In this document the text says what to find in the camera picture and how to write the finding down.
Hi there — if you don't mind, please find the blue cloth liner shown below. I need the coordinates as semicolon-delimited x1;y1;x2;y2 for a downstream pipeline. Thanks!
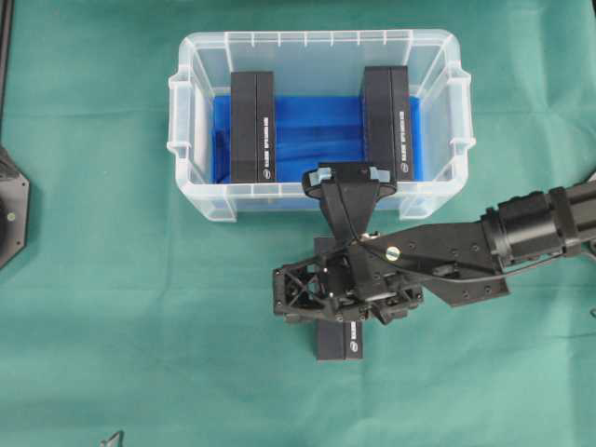
210;94;432;210

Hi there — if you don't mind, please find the clear plastic storage case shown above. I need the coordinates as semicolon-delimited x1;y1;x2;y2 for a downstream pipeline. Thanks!
167;29;476;223

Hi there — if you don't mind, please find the green table cloth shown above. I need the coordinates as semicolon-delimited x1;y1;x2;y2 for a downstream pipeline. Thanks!
1;1;595;446

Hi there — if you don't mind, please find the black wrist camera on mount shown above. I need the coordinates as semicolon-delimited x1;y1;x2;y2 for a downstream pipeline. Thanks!
302;162;397;245

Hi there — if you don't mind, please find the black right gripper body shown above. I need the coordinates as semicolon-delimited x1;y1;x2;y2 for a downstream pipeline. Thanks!
273;241;424;325

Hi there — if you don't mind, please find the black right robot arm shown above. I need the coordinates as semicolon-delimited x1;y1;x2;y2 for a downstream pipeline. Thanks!
273;181;595;324

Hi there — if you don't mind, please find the black box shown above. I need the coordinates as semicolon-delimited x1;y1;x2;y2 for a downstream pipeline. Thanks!
231;71;277;183
313;236;365;362
361;65;415;184

